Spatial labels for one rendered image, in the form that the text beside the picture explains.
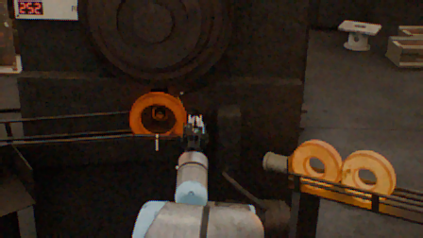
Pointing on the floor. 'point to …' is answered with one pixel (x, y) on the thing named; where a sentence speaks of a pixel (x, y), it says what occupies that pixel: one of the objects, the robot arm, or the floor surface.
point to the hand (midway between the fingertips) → (195, 120)
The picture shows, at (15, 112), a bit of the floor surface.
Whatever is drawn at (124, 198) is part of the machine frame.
